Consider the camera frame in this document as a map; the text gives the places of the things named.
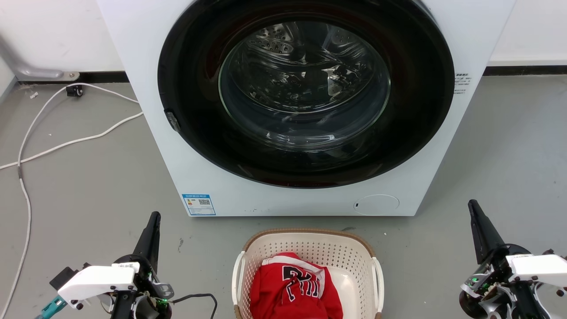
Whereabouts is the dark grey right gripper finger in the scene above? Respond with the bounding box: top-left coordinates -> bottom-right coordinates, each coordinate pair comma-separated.
468,199 -> 506,265

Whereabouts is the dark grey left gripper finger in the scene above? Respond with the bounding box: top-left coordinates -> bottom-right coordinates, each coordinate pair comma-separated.
132,211 -> 161,272

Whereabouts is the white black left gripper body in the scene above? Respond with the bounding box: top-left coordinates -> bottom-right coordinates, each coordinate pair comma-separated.
50,255 -> 175,319

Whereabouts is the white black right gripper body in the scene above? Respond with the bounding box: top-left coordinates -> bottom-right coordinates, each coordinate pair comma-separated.
458,244 -> 567,319

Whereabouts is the beige plastic laundry basket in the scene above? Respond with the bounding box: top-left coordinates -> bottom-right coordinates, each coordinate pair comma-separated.
231,228 -> 385,319

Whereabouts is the teal connector piece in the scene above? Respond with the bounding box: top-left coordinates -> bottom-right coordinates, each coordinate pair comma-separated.
35,296 -> 68,319

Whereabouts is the blue energy label sticker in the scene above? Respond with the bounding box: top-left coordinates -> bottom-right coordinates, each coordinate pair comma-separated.
182,193 -> 217,217

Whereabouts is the round white filter cover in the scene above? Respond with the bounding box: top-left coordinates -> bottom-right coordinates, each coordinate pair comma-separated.
353,194 -> 400,216

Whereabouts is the black round washer door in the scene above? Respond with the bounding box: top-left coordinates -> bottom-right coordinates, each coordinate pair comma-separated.
157,0 -> 455,189

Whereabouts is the white front-load washing machine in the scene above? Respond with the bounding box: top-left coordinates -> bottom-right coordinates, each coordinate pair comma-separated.
97,0 -> 517,218

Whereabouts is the red basketball jersey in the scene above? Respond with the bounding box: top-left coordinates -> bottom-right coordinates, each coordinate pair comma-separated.
249,252 -> 344,319

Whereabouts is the white text warning sticker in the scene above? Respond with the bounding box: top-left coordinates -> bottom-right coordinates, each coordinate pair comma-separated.
454,73 -> 473,95

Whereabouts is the steel washer drum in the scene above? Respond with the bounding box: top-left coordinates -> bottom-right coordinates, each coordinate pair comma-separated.
219,20 -> 391,151

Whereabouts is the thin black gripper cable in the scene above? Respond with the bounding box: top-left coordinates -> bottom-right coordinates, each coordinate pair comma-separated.
171,293 -> 218,319

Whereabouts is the white drain hose cable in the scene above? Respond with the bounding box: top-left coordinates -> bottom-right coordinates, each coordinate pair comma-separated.
0,111 -> 144,171

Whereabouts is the long white power cable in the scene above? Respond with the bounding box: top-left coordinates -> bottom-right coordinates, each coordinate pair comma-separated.
0,82 -> 140,316

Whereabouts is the grey metal floor bracket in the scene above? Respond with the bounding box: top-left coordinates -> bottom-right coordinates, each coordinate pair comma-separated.
0,35 -> 81,82

